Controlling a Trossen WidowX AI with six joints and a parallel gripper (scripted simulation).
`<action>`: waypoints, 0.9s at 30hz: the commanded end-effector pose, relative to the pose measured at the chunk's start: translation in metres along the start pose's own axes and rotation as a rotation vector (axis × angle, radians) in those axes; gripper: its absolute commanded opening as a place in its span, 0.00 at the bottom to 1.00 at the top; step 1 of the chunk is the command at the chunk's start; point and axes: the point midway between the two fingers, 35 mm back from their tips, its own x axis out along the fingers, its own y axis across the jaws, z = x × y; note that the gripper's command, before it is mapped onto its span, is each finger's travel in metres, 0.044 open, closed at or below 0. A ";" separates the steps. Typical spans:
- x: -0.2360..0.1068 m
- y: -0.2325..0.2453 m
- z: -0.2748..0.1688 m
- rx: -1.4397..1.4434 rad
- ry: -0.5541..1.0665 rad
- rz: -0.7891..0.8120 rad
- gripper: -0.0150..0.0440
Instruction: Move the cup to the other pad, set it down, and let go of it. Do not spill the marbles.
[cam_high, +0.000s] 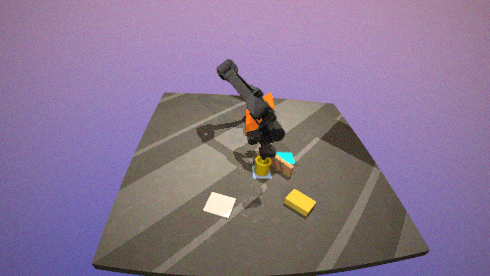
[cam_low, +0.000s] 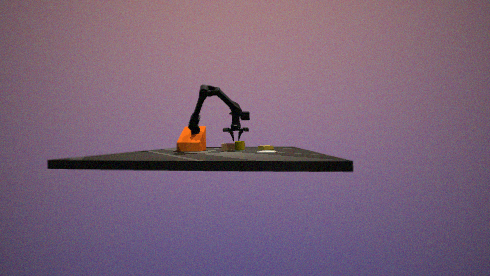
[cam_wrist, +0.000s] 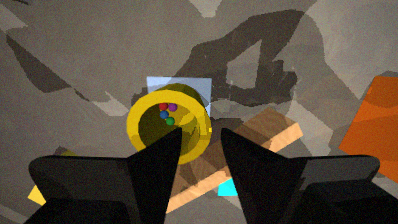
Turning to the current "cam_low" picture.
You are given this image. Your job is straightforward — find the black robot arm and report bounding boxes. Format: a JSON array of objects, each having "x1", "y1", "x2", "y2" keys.
[{"x1": 188, "y1": 84, "x2": 250, "y2": 135}]

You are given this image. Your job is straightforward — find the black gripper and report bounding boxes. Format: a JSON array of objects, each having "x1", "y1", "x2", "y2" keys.
[{"x1": 223, "y1": 120, "x2": 249, "y2": 141}]

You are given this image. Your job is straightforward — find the yellow cup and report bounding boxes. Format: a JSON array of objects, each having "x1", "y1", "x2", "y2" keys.
[{"x1": 235, "y1": 141, "x2": 244, "y2": 151}]

